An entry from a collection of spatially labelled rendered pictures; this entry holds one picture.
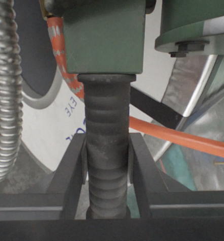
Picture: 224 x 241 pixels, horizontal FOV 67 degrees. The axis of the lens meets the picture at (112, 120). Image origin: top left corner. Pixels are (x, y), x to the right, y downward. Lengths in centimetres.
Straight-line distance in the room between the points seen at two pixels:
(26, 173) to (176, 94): 120
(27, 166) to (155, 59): 119
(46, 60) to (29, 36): 12
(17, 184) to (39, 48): 86
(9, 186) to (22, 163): 16
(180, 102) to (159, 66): 6
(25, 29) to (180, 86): 83
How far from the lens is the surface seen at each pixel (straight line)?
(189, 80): 26
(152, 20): 29
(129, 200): 187
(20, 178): 134
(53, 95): 54
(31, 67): 91
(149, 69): 29
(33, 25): 100
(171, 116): 28
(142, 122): 19
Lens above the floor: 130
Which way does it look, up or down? 47 degrees down
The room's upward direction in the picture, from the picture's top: 72 degrees clockwise
